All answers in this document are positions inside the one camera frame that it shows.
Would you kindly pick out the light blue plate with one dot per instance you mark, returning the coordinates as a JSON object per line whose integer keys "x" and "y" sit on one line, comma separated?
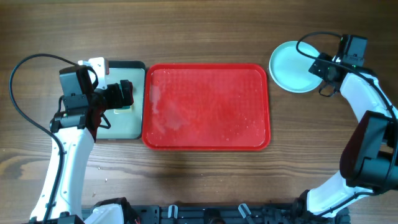
{"x": 286, "y": 55}

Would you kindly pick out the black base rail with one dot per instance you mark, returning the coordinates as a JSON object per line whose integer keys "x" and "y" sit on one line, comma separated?
{"x": 278, "y": 213}

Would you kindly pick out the white round plate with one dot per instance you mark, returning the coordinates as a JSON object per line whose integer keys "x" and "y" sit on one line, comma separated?
{"x": 295, "y": 80}

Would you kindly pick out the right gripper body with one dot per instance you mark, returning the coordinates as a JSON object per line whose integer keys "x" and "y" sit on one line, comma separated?
{"x": 322, "y": 70}

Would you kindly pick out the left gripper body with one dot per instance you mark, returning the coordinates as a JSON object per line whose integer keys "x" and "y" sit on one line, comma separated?
{"x": 111, "y": 98}

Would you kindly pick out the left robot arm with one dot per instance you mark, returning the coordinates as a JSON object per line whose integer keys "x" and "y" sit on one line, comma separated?
{"x": 86, "y": 98}

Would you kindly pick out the red plastic tray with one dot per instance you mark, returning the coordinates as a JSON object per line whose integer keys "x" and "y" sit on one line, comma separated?
{"x": 206, "y": 107}

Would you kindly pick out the green yellow sponge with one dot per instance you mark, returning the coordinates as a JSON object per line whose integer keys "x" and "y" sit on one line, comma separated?
{"x": 127, "y": 108}

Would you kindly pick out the black water tray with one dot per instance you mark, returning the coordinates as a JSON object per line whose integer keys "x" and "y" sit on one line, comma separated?
{"x": 127, "y": 125}

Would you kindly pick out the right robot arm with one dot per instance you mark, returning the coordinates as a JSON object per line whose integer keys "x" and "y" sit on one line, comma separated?
{"x": 368, "y": 164}

